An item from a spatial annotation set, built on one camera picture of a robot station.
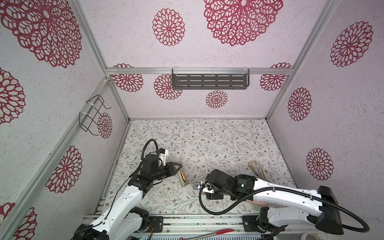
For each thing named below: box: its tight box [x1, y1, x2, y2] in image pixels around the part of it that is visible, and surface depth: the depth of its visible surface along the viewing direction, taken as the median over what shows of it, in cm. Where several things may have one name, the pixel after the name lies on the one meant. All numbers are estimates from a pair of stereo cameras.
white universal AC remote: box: [176, 167, 189, 187], surface depth 78 cm
